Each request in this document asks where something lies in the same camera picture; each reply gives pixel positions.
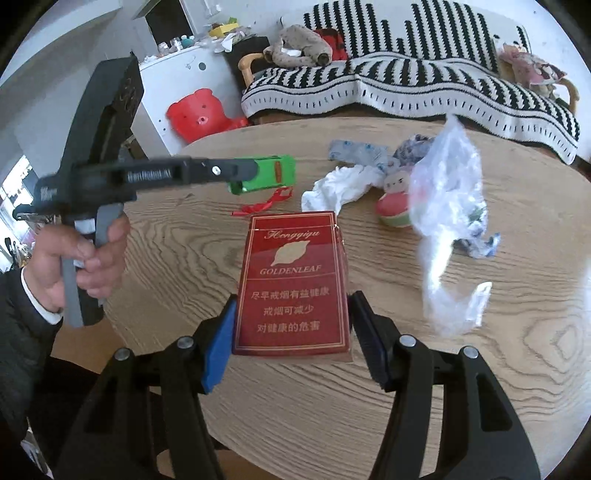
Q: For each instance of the blue patterned wrapper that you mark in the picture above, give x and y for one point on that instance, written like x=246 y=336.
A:
x=358 y=153

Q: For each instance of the striped black white sofa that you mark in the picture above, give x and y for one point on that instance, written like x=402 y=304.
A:
x=420 y=59

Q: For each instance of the red cigarette carton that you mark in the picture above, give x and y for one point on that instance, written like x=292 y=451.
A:
x=293 y=290

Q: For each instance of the left forearm black sleeve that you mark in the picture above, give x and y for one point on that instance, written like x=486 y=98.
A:
x=26 y=343

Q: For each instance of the white cabinet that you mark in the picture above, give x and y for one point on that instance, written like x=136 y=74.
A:
x=170 y=78

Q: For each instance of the crumpled blue white wrapper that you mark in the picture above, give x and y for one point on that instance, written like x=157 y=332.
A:
x=446 y=174

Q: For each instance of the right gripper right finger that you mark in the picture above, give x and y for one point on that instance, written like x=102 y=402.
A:
x=482 y=436

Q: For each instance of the crumpled white tissue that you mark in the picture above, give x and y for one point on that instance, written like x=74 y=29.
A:
x=341 y=186

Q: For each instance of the floral cushion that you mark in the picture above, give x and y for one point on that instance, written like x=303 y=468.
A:
x=520 y=67

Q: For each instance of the green wrapper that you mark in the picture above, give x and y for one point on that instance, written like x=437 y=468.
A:
x=274 y=172

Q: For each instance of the clear plastic bag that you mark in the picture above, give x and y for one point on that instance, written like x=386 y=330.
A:
x=450 y=312

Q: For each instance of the red ribbon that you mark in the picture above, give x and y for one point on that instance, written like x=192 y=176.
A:
x=281 y=194

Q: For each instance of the red bear plastic chair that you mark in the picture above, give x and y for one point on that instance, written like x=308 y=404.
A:
x=201 y=114

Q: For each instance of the mushroom plush toy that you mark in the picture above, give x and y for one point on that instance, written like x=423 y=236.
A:
x=393 y=207

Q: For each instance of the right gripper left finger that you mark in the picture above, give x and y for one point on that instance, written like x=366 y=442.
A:
x=142 y=405

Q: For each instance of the red cushion on sofa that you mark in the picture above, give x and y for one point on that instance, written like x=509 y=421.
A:
x=336 y=42

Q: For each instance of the brown plush toy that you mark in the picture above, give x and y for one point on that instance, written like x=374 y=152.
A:
x=298 y=46

